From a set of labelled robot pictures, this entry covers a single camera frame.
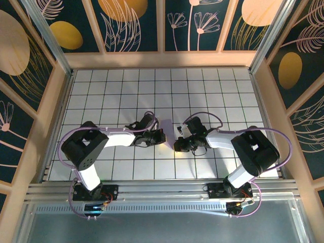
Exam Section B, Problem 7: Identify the grey metal plate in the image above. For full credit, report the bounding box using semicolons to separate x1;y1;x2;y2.
15;199;312;243

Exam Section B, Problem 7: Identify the small electronics board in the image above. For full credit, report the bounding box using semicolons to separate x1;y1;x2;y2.
226;199;256;216
84;202;112;213

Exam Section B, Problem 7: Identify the grey slotted cable duct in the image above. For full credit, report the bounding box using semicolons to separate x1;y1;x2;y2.
35;204;228;214

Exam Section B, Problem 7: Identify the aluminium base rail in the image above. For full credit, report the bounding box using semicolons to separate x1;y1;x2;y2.
25;179;301;204

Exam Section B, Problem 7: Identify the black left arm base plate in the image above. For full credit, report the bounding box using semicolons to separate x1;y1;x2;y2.
72;184;119;202

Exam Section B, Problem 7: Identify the white grid mat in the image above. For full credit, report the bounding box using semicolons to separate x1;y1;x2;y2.
48;68;280;181

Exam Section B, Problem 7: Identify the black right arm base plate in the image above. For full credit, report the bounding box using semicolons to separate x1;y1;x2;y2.
207;182;254;200

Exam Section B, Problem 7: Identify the lilac paper sheet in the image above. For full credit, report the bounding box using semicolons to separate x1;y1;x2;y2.
159;118;178;151

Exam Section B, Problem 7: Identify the aluminium side rail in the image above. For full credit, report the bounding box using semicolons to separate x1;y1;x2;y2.
37;69;76;183
249;69;288;182

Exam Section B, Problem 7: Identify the aluminium frame post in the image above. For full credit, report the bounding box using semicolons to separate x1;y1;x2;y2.
20;0;75;75
249;0;298;74

